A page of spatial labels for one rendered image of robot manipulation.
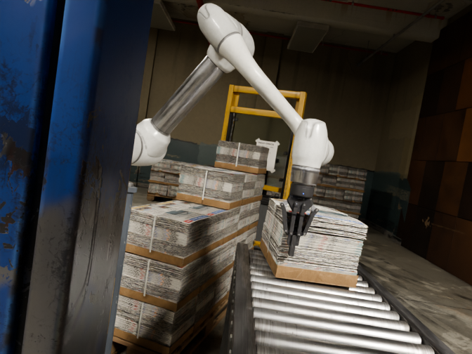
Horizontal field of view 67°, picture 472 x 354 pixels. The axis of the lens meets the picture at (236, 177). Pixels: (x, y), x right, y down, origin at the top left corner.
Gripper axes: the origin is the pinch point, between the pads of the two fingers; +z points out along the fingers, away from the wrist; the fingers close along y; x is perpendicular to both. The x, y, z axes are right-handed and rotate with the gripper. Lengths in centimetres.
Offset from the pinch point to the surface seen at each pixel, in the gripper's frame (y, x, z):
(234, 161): 26, -173, -21
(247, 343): 13.5, 42.0, 13.0
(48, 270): 30, 98, -19
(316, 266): -10.0, -3.8, 6.9
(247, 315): 13.3, 28.2, 13.0
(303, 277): -6.2, -2.9, 11.1
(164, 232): 53, -60, 18
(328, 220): -11.1, -3.4, -9.6
